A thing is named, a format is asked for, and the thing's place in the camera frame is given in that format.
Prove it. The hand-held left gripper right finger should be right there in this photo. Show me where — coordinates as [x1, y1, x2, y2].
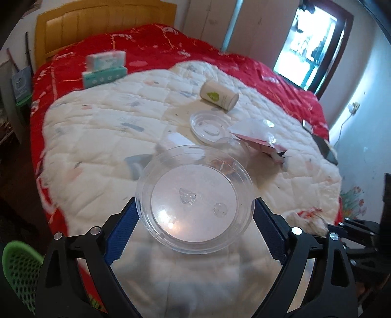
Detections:
[252, 197, 358, 318]

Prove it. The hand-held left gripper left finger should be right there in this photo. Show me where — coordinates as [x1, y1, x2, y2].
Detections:
[36, 197, 144, 318]

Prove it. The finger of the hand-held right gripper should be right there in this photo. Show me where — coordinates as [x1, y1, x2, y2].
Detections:
[337, 218, 381, 245]

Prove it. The large clear plastic lid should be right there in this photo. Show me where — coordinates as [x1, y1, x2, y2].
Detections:
[135, 144, 255, 254]

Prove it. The pink white plastic wrapper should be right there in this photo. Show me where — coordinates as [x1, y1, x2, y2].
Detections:
[229, 119, 288, 164]

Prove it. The green perforated plastic basket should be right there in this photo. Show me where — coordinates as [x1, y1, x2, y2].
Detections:
[1, 241, 45, 315]

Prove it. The small clear plastic lid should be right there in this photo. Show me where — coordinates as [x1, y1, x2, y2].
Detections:
[189, 111, 233, 144]

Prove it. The white paper cup green leaf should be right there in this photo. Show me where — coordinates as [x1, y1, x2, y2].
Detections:
[200, 80, 239, 111]

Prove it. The dark phone on bed edge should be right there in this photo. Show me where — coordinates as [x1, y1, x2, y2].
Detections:
[312, 134, 339, 166]

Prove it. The white quilted blanket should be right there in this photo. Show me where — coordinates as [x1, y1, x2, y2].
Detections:
[41, 59, 343, 318]

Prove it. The teal tissue pack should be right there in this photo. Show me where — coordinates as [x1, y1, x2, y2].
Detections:
[82, 65, 128, 90]

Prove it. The white tissue pack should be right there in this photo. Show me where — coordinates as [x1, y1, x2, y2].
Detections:
[86, 50, 127, 72]

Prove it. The blue paper bag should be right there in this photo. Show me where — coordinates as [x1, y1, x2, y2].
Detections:
[11, 66, 33, 103]

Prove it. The dark thin stick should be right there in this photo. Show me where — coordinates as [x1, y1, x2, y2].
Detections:
[25, 32, 33, 69]

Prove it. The pale wardrobe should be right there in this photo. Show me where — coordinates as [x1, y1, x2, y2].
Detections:
[175, 0, 301, 72]

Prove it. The yellow wooden headboard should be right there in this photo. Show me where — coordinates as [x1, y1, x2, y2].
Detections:
[35, 0, 178, 69]

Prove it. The white power cable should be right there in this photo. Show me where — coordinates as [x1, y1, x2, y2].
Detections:
[333, 113, 355, 147]

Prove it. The bright doorway with dark frame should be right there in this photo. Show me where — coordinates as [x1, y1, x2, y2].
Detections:
[273, 0, 355, 100]

